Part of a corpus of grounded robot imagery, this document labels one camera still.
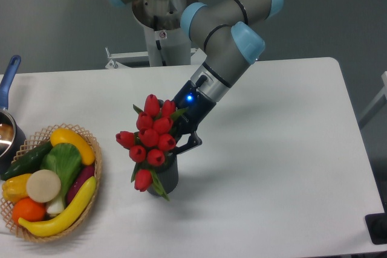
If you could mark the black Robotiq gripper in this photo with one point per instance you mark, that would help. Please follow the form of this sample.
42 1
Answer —
197 107

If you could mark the red tulip bouquet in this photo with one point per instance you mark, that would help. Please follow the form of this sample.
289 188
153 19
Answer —
156 135

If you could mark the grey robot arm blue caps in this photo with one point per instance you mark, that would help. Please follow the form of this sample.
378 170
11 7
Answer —
222 32

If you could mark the dark grey ribbed vase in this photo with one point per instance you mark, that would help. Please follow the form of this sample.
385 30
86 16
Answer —
164 178

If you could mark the purple sweet potato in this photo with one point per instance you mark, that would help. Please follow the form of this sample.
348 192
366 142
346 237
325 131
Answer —
84 174

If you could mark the green bok choy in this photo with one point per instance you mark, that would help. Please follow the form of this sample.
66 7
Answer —
64 159

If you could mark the yellow squash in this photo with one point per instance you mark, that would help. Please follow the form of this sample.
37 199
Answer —
64 135

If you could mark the yellow banana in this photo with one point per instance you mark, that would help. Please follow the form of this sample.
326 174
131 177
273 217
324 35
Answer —
68 217

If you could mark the woven wicker basket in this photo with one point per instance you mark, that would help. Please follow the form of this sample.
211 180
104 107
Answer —
34 140

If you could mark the beige round disc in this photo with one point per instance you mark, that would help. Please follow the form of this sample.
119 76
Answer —
43 186

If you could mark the green cucumber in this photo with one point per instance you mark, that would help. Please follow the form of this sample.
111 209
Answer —
28 163

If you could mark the orange fruit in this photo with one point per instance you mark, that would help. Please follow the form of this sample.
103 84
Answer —
29 210

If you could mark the yellow bell pepper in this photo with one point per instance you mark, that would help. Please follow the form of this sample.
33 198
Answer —
15 189

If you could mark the black device at table edge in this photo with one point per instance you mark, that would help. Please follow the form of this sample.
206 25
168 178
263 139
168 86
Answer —
376 224

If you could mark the white metal base frame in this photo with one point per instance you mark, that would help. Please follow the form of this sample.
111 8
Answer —
141 59

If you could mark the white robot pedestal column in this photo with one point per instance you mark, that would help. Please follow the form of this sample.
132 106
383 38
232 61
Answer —
167 44

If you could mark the blue handled saucepan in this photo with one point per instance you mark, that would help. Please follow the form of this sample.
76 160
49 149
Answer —
12 136

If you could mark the white frame at right edge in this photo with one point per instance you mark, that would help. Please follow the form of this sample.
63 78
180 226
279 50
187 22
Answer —
374 106

